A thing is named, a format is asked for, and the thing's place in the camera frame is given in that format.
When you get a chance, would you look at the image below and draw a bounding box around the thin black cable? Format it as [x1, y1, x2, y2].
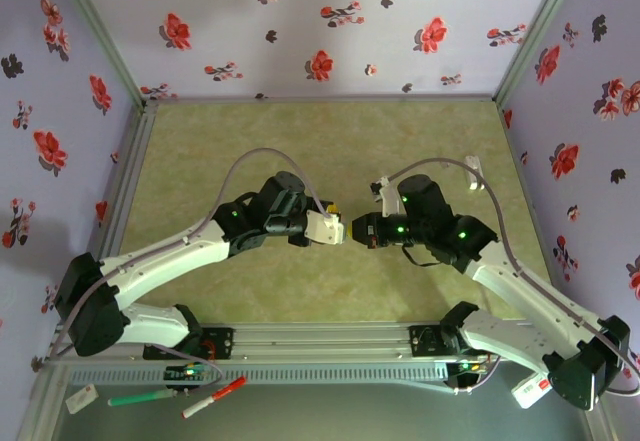
[401, 244, 454, 268]

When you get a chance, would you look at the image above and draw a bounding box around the white box with red label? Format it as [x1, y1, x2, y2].
[510, 377, 554, 410]

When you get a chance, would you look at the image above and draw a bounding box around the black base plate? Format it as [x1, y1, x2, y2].
[143, 326, 236, 362]
[408, 324, 494, 361]

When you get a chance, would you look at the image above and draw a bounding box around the small white card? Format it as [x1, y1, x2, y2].
[65, 382, 99, 415]

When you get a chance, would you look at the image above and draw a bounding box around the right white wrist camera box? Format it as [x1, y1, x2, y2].
[369, 175, 402, 218]

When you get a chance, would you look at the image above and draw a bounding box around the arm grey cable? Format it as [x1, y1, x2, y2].
[48, 148, 335, 392]
[387, 156, 640, 395]

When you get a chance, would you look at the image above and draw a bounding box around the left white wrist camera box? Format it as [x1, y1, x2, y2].
[304, 209, 348, 248]

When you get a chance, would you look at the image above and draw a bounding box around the green white marker pen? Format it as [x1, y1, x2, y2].
[107, 388, 177, 409]

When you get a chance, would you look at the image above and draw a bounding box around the grey slotted cable duct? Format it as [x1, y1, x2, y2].
[67, 363, 450, 388]

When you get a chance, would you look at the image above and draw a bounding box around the black controller with green light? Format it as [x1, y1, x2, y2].
[446, 358, 495, 388]

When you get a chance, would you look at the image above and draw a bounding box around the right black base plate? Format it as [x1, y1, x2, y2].
[408, 324, 494, 361]

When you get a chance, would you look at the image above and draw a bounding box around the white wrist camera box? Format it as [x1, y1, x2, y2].
[304, 209, 348, 248]
[369, 175, 402, 218]

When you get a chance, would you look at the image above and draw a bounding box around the long aluminium base rail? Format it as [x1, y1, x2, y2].
[39, 319, 551, 370]

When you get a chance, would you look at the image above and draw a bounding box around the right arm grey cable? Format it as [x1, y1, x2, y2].
[387, 156, 640, 395]

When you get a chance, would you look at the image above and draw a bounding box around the aluminium side rail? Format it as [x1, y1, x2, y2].
[97, 99, 159, 267]
[497, 99, 556, 287]

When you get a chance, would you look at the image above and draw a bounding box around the green circuit board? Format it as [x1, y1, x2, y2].
[164, 363, 212, 383]

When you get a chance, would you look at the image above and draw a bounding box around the white plastic bracket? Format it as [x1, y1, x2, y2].
[464, 155, 487, 193]

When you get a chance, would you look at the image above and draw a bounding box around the red white marker pen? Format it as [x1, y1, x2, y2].
[180, 375, 249, 420]

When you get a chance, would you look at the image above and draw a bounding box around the left arm grey cable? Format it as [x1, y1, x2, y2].
[48, 148, 335, 392]

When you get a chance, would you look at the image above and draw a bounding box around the thin aluminium edge rail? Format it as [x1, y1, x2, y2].
[144, 92, 501, 106]

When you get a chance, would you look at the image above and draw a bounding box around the aluminium corner post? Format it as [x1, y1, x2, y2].
[491, 0, 586, 103]
[49, 0, 150, 108]

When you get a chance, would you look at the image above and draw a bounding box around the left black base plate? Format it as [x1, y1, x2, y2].
[143, 326, 236, 362]

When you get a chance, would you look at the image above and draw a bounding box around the aluminium frame leg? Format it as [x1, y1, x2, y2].
[16, 363, 70, 441]
[582, 400, 622, 441]

